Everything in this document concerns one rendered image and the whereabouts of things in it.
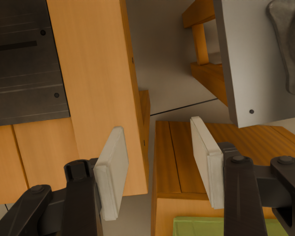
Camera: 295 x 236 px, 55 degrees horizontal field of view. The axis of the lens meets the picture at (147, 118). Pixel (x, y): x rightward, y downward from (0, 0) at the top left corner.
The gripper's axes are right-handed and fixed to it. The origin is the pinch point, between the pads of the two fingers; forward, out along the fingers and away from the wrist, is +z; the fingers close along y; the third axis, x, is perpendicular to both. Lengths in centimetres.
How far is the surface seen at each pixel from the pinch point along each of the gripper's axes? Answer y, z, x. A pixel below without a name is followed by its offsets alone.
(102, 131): -12.7, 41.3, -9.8
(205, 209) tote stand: 9, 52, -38
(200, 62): 19, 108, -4
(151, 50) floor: -1, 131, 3
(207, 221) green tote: 9, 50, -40
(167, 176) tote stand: 0, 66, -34
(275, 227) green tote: 26, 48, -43
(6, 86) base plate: -31, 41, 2
